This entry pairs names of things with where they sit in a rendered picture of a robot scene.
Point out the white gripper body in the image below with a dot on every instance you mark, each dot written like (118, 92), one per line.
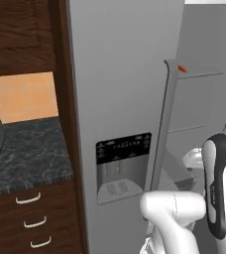
(192, 157)

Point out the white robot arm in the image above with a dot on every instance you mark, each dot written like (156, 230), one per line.
(171, 211)

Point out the orange carrot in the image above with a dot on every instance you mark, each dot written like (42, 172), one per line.
(182, 68)

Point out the grey fridge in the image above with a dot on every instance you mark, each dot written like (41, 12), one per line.
(204, 99)

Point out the grey fridge door with dispenser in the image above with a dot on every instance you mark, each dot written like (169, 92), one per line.
(118, 82)

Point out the dark wood side panel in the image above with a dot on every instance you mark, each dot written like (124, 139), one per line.
(68, 115)

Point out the dark wood drawer front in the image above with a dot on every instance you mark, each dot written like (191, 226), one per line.
(65, 243)
(62, 220)
(55, 195)

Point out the dark wood wall cupboard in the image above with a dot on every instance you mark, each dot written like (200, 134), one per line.
(17, 33)

